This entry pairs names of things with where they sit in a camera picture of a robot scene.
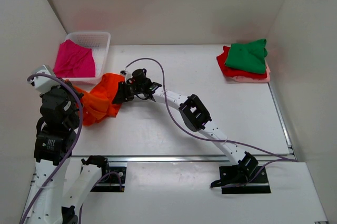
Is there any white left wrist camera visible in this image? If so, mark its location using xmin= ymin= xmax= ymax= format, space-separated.
xmin=29 ymin=64 xmax=58 ymax=94

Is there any orange t-shirt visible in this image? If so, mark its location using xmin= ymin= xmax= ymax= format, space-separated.
xmin=74 ymin=73 xmax=124 ymax=126

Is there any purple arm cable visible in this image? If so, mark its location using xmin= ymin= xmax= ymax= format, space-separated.
xmin=19 ymin=74 xmax=123 ymax=224
xmin=123 ymin=57 xmax=300 ymax=190

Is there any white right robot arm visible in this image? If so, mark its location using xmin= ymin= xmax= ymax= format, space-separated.
xmin=112 ymin=69 xmax=259 ymax=188

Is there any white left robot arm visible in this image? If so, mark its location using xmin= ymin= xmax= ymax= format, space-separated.
xmin=20 ymin=73 xmax=110 ymax=223

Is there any pink folded t-shirt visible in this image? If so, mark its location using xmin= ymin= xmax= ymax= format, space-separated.
xmin=232 ymin=64 xmax=271 ymax=83

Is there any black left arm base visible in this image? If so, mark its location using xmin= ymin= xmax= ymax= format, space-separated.
xmin=91 ymin=161 xmax=127 ymax=193

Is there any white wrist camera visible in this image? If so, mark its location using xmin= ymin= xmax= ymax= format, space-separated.
xmin=29 ymin=64 xmax=58 ymax=94
xmin=120 ymin=70 xmax=133 ymax=81

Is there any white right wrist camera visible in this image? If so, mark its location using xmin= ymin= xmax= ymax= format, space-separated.
xmin=120 ymin=70 xmax=133 ymax=81

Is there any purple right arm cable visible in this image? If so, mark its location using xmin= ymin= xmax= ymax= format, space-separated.
xmin=123 ymin=57 xmax=300 ymax=190

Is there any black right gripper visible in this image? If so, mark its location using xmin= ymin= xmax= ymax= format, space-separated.
xmin=113 ymin=82 xmax=144 ymax=106

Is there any magenta t-shirt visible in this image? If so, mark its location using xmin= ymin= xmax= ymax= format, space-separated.
xmin=53 ymin=40 xmax=95 ymax=78

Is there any white plastic basket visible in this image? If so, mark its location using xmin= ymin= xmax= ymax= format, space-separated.
xmin=65 ymin=31 xmax=111 ymax=85

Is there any red folded t-shirt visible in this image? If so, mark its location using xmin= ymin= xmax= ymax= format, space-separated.
xmin=216 ymin=45 xmax=268 ymax=80

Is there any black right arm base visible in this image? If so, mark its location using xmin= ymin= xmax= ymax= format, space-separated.
xmin=210 ymin=166 xmax=271 ymax=194

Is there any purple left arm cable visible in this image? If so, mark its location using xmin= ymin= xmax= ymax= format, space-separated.
xmin=19 ymin=74 xmax=123 ymax=224

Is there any green folded t-shirt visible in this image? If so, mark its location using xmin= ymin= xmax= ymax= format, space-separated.
xmin=225 ymin=38 xmax=268 ymax=74

